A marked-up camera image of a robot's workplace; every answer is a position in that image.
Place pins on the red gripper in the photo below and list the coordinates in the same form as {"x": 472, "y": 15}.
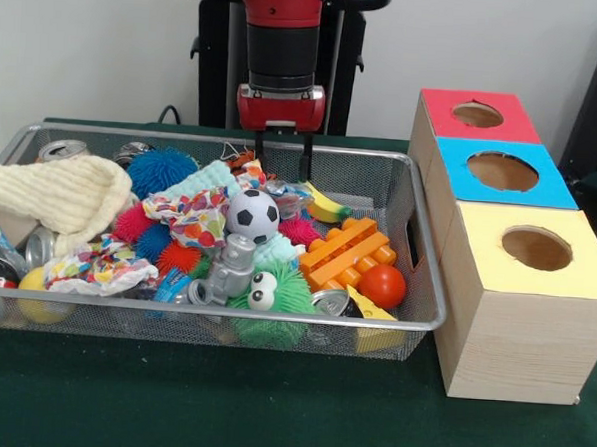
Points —
{"x": 280, "y": 108}

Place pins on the orange striped tiger toy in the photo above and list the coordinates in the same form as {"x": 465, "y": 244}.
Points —
{"x": 243, "y": 165}

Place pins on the cream waffle cloth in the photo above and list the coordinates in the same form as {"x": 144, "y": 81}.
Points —
{"x": 65, "y": 193}

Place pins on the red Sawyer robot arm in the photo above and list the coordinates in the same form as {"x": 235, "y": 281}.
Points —
{"x": 278, "y": 32}

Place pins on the wooden box with three holes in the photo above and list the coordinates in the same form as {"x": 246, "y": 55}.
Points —
{"x": 518, "y": 325}

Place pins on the yellow banana toy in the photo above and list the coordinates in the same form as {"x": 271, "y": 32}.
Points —
{"x": 327, "y": 205}

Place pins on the black and white soccer ball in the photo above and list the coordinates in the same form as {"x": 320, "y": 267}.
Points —
{"x": 253, "y": 215}

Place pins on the orange plastic building block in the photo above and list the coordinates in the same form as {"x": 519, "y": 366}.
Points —
{"x": 345, "y": 252}

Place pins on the grey robot toy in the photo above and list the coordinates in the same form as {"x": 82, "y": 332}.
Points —
{"x": 236, "y": 265}

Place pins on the blue spiky ball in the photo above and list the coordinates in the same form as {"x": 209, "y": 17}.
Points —
{"x": 161, "y": 171}

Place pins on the green fuzzy toy with eyes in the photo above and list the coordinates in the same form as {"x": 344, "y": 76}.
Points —
{"x": 290, "y": 295}

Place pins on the red ball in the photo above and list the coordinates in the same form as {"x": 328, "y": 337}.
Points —
{"x": 382, "y": 287}

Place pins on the yellow cheese wedge toy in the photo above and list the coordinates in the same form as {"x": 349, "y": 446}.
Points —
{"x": 369, "y": 309}

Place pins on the crushed silver can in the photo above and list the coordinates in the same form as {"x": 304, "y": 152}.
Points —
{"x": 64, "y": 150}

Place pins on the plain wooden block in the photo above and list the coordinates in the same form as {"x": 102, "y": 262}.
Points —
{"x": 13, "y": 229}

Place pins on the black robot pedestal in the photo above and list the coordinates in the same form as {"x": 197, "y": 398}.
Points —
{"x": 211, "y": 69}

